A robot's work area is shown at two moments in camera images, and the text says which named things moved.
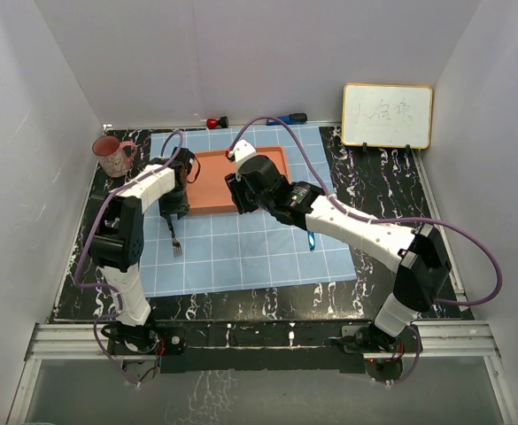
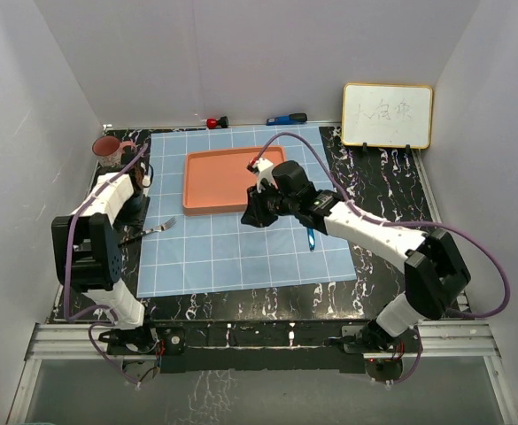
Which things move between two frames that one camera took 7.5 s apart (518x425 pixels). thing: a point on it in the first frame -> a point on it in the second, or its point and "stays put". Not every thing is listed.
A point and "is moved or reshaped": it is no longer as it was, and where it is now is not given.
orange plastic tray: (210, 193) stays put
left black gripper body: (174, 203) -> (134, 212)
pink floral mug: (112, 157) stays put
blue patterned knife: (311, 240) stays put
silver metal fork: (176, 245) is moved or reshaped
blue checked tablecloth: (236, 251) stays put
